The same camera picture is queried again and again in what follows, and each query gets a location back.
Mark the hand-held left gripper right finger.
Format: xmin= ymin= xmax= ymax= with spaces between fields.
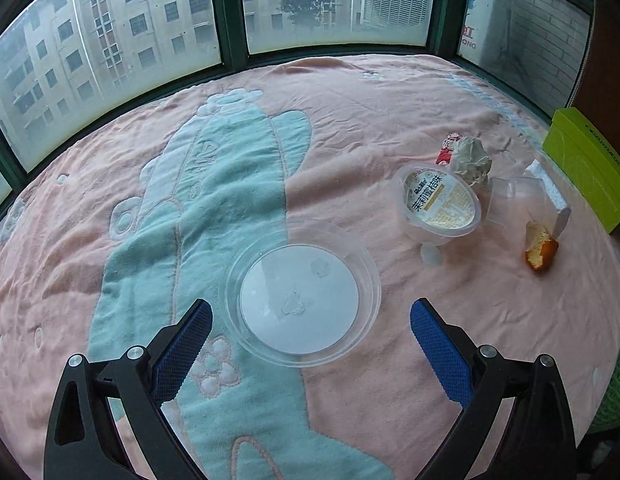
xmin=410 ymin=298 xmax=578 ymax=480

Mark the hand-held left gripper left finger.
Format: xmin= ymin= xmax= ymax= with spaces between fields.
xmin=42 ymin=299 xmax=213 ymax=480

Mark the clear round plastic lid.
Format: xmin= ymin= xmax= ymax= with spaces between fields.
xmin=224 ymin=222 xmax=382 ymax=368

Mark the orange cake piece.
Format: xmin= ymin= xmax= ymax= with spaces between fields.
xmin=525 ymin=220 xmax=560 ymax=273

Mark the pudding cup with label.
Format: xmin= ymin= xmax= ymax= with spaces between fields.
xmin=394 ymin=162 xmax=483 ymax=247

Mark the clear plastic cup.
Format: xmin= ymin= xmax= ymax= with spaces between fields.
xmin=485 ymin=176 xmax=553 ymax=233

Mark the green perforated plastic basket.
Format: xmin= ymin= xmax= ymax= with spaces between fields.
xmin=587 ymin=300 xmax=620 ymax=436

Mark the paper ball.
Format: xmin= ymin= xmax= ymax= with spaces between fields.
xmin=452 ymin=136 xmax=492 ymax=188

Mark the red and white wrapper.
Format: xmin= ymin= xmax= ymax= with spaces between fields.
xmin=436 ymin=132 xmax=465 ymax=166

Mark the pink printed blanket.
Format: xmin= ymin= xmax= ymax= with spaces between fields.
xmin=0 ymin=52 xmax=620 ymax=480

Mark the green cardboard box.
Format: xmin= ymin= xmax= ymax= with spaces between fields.
xmin=542 ymin=107 xmax=620 ymax=234

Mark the beige apartment building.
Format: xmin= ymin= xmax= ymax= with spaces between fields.
xmin=0 ymin=0 xmax=226 ymax=161

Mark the dark green window frame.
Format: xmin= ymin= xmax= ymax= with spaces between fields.
xmin=0 ymin=0 xmax=596 ymax=211

